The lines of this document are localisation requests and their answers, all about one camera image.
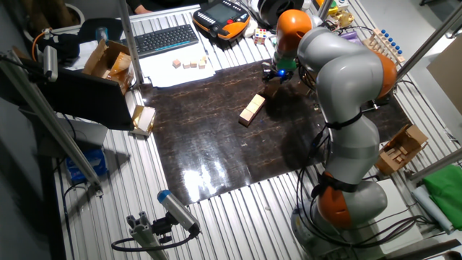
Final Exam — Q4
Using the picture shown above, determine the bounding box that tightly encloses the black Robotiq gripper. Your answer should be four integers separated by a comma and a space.
262, 63, 296, 85

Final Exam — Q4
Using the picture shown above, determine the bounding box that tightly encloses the colourful Rubik's cube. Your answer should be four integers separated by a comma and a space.
253, 27, 269, 46

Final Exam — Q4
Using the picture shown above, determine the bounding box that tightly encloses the white rounded object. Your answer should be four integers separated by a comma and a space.
243, 19, 258, 39

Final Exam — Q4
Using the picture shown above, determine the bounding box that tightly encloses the black filament spool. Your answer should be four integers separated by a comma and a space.
256, 0, 306, 27

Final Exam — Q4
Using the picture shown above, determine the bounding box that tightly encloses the black orange teach pendant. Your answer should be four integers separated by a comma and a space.
192, 0, 252, 41

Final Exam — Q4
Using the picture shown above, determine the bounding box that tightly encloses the golden metal object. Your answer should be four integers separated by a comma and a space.
330, 9, 356, 29

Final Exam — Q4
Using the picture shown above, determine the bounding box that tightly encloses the yellow green emergency button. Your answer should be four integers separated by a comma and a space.
314, 0, 340, 17

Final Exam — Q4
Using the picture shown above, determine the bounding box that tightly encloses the dark marble pattern mat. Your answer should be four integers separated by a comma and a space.
139, 59, 412, 207

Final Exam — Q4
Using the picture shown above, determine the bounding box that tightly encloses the white paper sheet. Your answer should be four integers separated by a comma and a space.
138, 42, 217, 89

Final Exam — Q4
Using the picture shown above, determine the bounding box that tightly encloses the wooden rack with blue caps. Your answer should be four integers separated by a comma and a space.
362, 28, 406, 65

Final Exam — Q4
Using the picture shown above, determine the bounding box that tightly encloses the black computer keyboard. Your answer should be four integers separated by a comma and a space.
120, 24, 200, 59

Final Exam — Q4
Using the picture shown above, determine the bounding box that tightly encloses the cardboard box with wooden pieces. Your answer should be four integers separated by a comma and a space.
375, 123, 430, 177

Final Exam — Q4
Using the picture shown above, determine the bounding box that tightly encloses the white gold foil box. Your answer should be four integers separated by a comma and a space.
128, 104, 157, 138

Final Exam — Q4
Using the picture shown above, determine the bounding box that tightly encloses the brown cardboard panel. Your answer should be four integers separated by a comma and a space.
425, 35, 462, 117

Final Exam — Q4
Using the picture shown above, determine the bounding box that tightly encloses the open brown cardboard box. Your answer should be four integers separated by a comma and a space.
82, 38, 135, 96

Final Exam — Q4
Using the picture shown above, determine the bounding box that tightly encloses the white base board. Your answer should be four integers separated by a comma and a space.
360, 178, 424, 255

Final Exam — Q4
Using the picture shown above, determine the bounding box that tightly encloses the blue translucent cup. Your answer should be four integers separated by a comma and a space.
95, 26, 110, 45

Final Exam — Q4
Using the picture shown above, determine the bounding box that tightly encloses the black flat panel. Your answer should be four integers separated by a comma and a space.
34, 66, 135, 131

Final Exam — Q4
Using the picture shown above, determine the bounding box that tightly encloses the white rolled sheet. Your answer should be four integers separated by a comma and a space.
411, 183, 455, 235

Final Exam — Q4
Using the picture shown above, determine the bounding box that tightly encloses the grey flat box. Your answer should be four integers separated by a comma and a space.
56, 116, 109, 150

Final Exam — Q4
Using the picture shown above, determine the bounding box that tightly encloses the green cloth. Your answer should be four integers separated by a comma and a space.
422, 164, 462, 232

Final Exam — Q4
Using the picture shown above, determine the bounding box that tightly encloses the short aluminium profile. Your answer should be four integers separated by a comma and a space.
126, 211, 170, 260

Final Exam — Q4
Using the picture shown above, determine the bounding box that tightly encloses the black fabric bag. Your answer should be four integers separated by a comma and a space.
35, 17, 124, 61

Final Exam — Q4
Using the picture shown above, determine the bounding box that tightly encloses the blue plastic packet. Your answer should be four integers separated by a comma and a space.
64, 147, 109, 185

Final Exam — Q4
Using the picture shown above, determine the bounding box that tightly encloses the black flat bar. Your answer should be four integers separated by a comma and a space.
382, 238, 462, 260

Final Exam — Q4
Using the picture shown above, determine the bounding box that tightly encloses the green wrist mount adapter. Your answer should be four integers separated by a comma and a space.
274, 53, 299, 72

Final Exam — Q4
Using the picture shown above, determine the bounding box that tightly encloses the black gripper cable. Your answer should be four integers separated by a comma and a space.
292, 59, 322, 93

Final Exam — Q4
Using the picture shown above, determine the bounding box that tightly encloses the black cable with plug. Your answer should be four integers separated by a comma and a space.
308, 121, 331, 170

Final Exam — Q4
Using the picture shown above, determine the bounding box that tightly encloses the aluminium frame post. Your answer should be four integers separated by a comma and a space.
317, 0, 335, 21
396, 5, 462, 79
117, 0, 146, 85

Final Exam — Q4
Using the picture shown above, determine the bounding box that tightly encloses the silver camera with blue cap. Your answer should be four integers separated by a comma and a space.
156, 188, 201, 236

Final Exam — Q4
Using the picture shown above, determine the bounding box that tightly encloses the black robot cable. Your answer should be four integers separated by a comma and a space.
294, 165, 436, 251

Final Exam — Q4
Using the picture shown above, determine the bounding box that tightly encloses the aluminium frame beam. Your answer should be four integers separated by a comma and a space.
409, 147, 462, 184
0, 50, 105, 198

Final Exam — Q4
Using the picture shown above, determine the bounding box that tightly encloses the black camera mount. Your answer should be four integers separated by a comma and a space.
150, 213, 175, 245

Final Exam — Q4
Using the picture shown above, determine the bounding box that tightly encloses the black camera cable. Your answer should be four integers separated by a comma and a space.
110, 223, 200, 253

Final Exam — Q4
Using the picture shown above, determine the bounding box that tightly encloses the silver depth camera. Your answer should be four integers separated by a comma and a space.
42, 45, 59, 83

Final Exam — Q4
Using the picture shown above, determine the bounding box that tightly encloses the orange cable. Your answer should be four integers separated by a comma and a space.
31, 27, 53, 63

